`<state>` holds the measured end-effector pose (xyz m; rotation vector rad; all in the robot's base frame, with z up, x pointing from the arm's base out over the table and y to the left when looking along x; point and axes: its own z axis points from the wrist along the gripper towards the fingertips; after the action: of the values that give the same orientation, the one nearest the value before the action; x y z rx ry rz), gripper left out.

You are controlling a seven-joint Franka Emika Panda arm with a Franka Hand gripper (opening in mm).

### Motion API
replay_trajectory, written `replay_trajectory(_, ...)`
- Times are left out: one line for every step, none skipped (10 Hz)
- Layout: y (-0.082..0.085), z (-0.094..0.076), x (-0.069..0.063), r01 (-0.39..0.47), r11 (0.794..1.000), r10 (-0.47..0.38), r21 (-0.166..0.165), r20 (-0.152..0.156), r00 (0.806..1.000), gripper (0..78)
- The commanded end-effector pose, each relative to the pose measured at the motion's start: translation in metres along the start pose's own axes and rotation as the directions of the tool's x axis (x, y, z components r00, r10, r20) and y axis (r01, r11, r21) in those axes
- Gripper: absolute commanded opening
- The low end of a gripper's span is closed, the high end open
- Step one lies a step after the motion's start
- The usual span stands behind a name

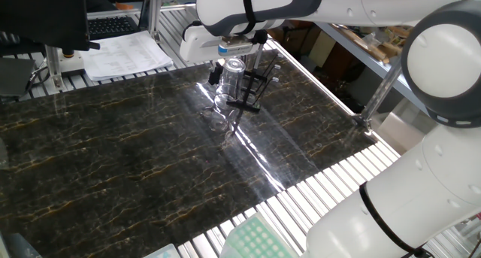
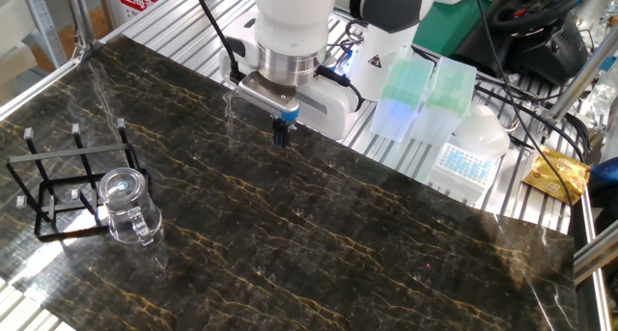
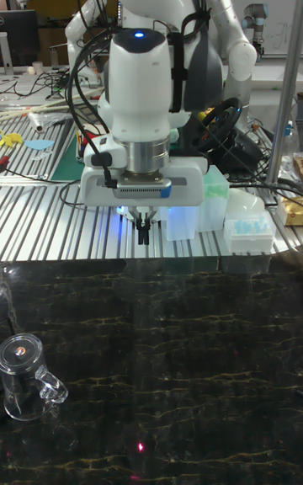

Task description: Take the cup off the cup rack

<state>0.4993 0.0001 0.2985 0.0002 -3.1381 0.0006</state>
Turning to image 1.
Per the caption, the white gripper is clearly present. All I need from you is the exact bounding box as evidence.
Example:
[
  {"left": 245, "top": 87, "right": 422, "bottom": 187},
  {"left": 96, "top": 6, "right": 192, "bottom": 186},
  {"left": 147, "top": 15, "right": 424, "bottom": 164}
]
[{"left": 179, "top": 23, "right": 266, "bottom": 86}]

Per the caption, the clear plastic handled cup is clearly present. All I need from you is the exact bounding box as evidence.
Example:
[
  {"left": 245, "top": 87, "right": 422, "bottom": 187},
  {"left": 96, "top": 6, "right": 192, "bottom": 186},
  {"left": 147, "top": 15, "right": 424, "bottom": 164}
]
[{"left": 213, "top": 57, "right": 247, "bottom": 111}]

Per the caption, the white paper stack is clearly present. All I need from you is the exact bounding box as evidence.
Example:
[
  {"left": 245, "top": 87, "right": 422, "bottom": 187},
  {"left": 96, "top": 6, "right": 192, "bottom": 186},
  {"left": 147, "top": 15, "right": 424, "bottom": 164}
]
[{"left": 80, "top": 30, "right": 174, "bottom": 82}]

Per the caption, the black keyboard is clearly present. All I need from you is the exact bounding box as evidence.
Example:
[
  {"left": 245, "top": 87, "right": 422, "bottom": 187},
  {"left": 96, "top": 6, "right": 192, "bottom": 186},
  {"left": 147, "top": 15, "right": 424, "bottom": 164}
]
[{"left": 86, "top": 15, "right": 141, "bottom": 41}]

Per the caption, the dark marble pattern board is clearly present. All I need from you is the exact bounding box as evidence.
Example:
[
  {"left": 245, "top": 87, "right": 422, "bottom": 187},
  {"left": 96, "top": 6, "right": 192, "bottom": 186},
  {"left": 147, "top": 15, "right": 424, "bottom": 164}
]
[{"left": 0, "top": 49, "right": 378, "bottom": 258}]

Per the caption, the grey metal shelf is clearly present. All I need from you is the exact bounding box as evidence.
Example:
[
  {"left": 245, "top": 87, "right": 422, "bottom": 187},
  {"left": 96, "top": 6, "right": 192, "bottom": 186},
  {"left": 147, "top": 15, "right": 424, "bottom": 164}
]
[{"left": 315, "top": 21, "right": 429, "bottom": 114}]

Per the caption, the wooden scrap pile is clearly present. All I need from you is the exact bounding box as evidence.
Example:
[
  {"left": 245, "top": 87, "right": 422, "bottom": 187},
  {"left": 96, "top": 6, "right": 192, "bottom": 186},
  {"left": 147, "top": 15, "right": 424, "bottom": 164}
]
[{"left": 332, "top": 23, "right": 413, "bottom": 63}]

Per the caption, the green pipette tip box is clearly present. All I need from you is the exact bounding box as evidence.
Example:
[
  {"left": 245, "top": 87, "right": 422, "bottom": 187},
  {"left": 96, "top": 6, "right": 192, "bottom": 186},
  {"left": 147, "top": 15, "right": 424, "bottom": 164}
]
[{"left": 221, "top": 212, "right": 301, "bottom": 258}]

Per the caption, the black monitor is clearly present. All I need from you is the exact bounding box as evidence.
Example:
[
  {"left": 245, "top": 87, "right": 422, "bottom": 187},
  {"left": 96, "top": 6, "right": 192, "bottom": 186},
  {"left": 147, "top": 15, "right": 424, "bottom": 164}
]
[{"left": 0, "top": 0, "right": 101, "bottom": 52}]

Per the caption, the blue pipette tip box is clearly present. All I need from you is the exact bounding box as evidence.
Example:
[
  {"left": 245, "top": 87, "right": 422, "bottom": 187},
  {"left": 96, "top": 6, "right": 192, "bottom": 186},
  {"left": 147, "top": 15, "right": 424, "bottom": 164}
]
[{"left": 144, "top": 243, "right": 181, "bottom": 258}]

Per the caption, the dark grey flat box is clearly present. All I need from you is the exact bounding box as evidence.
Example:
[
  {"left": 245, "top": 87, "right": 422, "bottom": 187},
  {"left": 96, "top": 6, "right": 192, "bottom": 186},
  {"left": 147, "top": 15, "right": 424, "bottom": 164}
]
[{"left": 0, "top": 56, "right": 37, "bottom": 99}]

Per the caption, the black wire cup rack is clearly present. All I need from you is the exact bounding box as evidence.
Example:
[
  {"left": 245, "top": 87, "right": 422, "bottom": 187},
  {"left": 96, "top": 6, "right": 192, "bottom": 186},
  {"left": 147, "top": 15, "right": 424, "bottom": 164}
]
[{"left": 226, "top": 53, "right": 281, "bottom": 114}]

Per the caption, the thin grey vertical post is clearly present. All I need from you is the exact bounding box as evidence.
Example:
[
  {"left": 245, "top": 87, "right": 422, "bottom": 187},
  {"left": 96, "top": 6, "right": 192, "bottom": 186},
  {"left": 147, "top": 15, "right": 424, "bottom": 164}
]
[{"left": 253, "top": 43, "right": 265, "bottom": 71}]

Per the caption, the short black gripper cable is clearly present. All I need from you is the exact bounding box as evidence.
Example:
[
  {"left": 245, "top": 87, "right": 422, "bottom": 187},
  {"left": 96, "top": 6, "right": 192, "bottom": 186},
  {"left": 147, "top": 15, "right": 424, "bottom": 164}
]
[{"left": 182, "top": 20, "right": 203, "bottom": 41}]

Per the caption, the long black gripper cable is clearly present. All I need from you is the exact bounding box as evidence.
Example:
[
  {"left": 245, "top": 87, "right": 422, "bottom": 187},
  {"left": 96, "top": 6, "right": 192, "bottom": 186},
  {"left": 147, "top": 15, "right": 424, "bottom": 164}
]
[{"left": 250, "top": 29, "right": 268, "bottom": 45}]

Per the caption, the tall aluminium extrusion post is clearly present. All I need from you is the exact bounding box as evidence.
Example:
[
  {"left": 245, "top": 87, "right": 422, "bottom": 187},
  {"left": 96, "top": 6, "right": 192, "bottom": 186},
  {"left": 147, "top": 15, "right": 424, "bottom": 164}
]
[{"left": 148, "top": 0, "right": 163, "bottom": 44}]

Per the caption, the white mount base with knob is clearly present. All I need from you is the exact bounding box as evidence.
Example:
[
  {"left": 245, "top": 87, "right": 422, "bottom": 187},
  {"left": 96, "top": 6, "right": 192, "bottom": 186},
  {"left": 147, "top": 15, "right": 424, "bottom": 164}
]
[{"left": 59, "top": 49, "right": 86, "bottom": 77}]

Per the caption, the short aluminium extrusion post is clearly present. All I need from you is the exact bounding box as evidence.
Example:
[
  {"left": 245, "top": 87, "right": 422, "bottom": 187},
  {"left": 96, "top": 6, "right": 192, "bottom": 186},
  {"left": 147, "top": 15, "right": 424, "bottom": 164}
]
[{"left": 44, "top": 45, "right": 65, "bottom": 93}]

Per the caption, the aluminium corner post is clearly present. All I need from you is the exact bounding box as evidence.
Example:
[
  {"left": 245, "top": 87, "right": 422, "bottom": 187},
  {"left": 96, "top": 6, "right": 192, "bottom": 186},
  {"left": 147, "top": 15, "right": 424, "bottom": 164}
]
[{"left": 352, "top": 56, "right": 404, "bottom": 134}]

